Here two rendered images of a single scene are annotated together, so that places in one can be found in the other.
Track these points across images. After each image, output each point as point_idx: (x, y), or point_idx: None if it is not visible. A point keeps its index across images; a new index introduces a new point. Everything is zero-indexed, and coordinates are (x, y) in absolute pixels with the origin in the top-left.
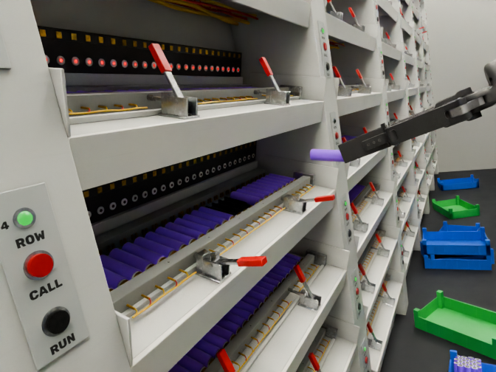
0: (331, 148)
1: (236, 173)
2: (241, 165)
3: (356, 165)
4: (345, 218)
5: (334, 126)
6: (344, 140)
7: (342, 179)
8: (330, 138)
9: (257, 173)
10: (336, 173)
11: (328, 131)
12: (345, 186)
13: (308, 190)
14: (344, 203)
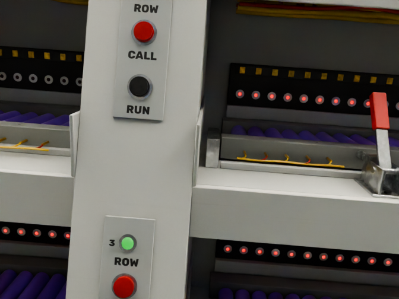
0: (87, 59)
1: (32, 98)
2: (57, 91)
3: (376, 191)
4: (111, 287)
5: (143, 5)
6: (372, 102)
7: (143, 170)
8: (95, 31)
9: (68, 109)
10: (70, 128)
11: (88, 8)
12: (170, 201)
13: (6, 146)
14: (119, 239)
